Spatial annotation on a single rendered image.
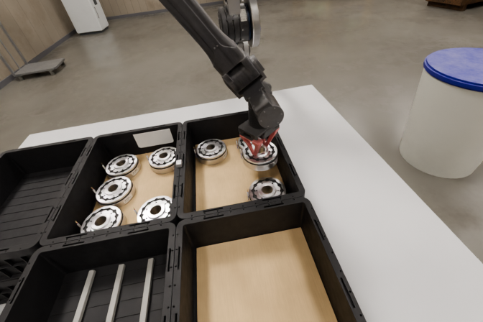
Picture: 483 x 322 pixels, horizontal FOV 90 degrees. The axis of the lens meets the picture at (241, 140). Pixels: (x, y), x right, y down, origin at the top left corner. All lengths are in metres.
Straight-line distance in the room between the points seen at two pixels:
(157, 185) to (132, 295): 0.30
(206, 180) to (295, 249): 0.33
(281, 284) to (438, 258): 0.45
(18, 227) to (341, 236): 0.92
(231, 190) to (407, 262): 0.50
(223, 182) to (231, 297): 0.31
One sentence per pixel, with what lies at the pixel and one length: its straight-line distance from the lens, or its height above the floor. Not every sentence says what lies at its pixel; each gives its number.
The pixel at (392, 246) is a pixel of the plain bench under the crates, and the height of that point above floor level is 0.70.
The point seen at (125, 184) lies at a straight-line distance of 0.82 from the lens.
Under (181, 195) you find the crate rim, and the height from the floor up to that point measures 0.92.
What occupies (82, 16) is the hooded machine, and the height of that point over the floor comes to 0.42.
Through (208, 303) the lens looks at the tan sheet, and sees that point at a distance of 0.60.
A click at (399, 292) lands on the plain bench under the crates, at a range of 0.79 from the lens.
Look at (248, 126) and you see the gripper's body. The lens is 0.62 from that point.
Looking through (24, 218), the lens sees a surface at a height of 0.83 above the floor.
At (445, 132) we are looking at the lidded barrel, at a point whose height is 0.37.
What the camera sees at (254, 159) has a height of 0.92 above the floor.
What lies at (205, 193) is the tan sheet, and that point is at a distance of 0.74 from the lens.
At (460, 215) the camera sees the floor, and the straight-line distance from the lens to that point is 2.02.
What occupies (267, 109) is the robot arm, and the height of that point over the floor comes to 1.12.
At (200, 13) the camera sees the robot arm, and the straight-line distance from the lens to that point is 0.49.
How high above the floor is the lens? 1.39
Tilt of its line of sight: 39 degrees down
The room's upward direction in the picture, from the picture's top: 7 degrees counter-clockwise
